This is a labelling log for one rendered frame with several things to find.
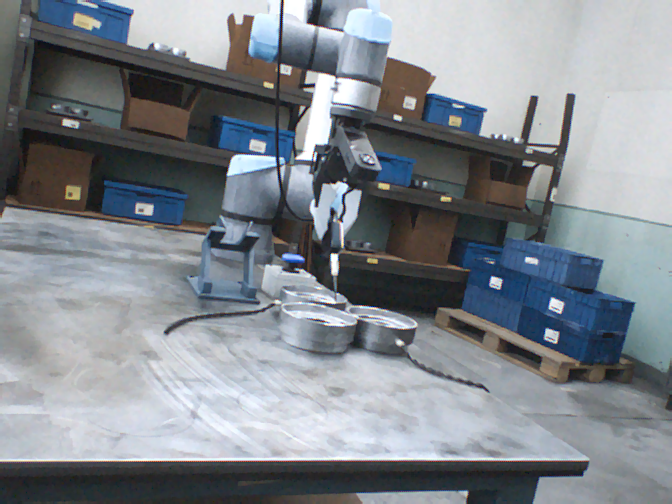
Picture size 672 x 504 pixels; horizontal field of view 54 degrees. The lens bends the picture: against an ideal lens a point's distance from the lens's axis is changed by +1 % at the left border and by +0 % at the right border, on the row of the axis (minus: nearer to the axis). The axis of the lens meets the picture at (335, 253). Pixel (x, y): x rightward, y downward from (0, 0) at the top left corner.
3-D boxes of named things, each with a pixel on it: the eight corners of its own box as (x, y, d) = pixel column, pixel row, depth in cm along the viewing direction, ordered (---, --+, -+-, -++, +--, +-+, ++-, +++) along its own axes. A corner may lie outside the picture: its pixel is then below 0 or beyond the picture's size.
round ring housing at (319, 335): (295, 354, 82) (302, 322, 81) (262, 328, 91) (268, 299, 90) (365, 356, 87) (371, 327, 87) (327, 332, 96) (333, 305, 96)
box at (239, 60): (304, 91, 445) (315, 32, 440) (223, 71, 426) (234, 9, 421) (291, 93, 479) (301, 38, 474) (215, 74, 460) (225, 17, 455)
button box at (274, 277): (311, 303, 114) (317, 276, 113) (273, 299, 111) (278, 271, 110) (295, 291, 121) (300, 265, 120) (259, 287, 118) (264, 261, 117)
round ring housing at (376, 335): (327, 330, 97) (333, 303, 97) (385, 334, 102) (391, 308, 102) (364, 354, 88) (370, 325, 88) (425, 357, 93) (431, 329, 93)
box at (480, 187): (528, 212, 539) (539, 167, 535) (481, 202, 524) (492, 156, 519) (501, 206, 577) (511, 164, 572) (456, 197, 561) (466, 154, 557)
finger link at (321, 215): (313, 235, 112) (328, 182, 111) (325, 241, 106) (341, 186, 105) (296, 230, 111) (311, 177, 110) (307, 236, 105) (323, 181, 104)
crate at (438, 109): (452, 134, 547) (458, 108, 544) (481, 137, 514) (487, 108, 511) (400, 121, 523) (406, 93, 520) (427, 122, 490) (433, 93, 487)
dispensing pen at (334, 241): (332, 297, 100) (329, 200, 107) (322, 306, 103) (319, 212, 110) (345, 298, 101) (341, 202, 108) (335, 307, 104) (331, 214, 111)
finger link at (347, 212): (342, 238, 114) (348, 185, 112) (355, 244, 108) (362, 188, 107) (325, 237, 113) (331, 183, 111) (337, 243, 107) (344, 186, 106)
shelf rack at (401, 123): (523, 333, 556) (582, 95, 531) (317, 311, 476) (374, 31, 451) (483, 314, 608) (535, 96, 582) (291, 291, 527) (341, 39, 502)
